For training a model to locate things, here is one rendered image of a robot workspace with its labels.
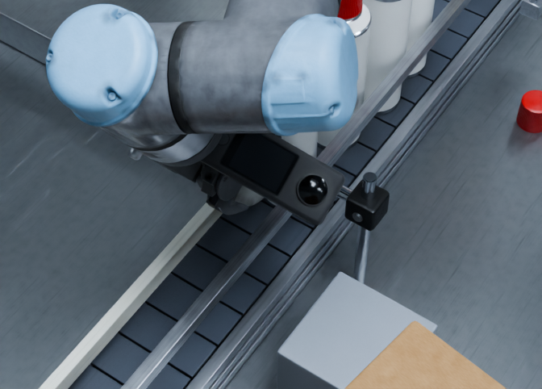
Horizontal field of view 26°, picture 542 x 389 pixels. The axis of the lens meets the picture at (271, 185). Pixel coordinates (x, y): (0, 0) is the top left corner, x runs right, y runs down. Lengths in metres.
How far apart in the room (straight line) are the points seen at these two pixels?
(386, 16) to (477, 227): 0.24
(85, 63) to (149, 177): 0.47
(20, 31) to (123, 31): 0.58
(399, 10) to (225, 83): 0.39
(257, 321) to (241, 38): 0.37
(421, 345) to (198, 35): 0.25
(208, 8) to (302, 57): 0.58
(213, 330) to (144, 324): 0.06
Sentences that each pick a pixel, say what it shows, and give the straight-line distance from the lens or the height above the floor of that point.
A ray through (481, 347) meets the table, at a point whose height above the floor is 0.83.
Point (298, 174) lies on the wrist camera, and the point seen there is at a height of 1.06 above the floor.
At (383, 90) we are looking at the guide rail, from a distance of 1.11.
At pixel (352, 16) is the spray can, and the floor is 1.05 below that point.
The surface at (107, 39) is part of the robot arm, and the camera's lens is 0.76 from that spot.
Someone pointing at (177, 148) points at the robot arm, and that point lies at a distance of 0.85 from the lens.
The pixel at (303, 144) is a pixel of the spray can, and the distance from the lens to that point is 1.05.
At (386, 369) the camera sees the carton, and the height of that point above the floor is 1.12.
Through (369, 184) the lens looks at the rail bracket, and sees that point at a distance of 1.00.
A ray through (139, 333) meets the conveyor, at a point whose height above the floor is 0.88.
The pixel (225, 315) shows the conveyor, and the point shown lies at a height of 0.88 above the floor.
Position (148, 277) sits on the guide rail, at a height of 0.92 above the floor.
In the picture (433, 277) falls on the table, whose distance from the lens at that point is 1.15.
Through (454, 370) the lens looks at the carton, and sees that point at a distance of 0.76.
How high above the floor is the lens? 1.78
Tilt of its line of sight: 52 degrees down
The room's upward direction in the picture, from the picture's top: straight up
